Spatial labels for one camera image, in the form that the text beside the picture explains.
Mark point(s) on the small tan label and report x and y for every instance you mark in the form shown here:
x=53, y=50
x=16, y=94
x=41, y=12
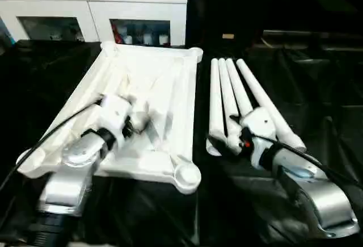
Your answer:
x=228, y=36

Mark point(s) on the white cabinet with glass doors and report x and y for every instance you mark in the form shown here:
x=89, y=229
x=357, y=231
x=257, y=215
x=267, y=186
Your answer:
x=56, y=5

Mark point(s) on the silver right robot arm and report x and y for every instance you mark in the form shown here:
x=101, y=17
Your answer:
x=326, y=196

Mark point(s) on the white plastic table top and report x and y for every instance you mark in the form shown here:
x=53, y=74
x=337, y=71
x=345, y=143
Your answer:
x=158, y=88

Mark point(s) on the long black bar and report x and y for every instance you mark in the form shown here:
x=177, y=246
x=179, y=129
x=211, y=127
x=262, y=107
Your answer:
x=297, y=34

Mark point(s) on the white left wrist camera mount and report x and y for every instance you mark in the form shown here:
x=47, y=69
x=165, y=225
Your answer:
x=116, y=110

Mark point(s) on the white plastic table leg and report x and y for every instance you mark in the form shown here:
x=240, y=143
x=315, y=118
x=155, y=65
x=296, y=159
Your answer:
x=227, y=93
x=214, y=102
x=236, y=82
x=263, y=96

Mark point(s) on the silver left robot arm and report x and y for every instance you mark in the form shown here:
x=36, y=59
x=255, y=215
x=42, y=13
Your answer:
x=73, y=150

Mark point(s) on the black mat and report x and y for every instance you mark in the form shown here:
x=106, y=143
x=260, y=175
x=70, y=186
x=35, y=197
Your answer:
x=312, y=88

